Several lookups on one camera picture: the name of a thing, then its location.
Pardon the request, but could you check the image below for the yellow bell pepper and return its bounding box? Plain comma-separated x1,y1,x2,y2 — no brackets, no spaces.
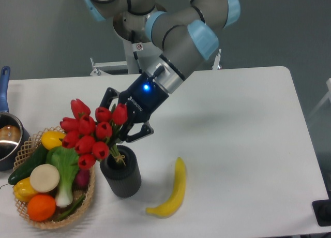
13,177,39,202

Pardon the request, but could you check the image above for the beige round bun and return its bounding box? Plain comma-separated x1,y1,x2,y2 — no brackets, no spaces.
29,164,60,193

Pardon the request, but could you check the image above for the dark grey ribbed vase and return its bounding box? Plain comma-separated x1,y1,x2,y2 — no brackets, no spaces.
100,145,141,198

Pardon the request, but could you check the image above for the woven wicker basket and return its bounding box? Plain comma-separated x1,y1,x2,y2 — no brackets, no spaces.
13,126,95,229

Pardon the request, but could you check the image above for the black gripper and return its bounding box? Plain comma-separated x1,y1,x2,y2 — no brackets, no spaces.
99,73,169,142

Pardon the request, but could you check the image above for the green cucumber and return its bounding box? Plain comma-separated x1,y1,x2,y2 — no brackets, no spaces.
8,144,48,185

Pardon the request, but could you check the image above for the green chili pepper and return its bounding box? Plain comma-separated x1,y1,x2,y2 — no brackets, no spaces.
55,196,85,222

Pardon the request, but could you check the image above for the black device at edge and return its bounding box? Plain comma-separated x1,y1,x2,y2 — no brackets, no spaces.
312,199,330,227

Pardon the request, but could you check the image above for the yellow banana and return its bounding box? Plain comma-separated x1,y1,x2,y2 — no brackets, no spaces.
145,157,187,218

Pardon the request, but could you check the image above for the yellow squash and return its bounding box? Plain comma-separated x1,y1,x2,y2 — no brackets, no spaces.
41,131,65,150

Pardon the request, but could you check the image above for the purple red onion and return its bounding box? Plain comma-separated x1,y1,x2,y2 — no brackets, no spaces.
74,170,90,188

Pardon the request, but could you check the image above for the green bok choy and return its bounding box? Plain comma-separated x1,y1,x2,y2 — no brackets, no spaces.
46,146,79,208

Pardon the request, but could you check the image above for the white frame at right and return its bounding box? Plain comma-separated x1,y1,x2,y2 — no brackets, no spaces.
308,78,330,120

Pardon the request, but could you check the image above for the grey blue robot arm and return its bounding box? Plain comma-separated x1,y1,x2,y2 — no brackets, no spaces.
84,0,240,143

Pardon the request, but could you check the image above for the orange fruit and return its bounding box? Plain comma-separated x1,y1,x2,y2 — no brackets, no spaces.
27,194,56,221

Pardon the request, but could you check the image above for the blue handled saucepan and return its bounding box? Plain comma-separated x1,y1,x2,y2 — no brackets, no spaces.
1,66,29,171

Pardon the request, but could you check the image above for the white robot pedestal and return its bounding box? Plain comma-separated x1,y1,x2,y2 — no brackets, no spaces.
89,2,185,77

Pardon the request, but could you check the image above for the red tulip bouquet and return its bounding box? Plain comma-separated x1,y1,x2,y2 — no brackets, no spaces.
60,99,128,169

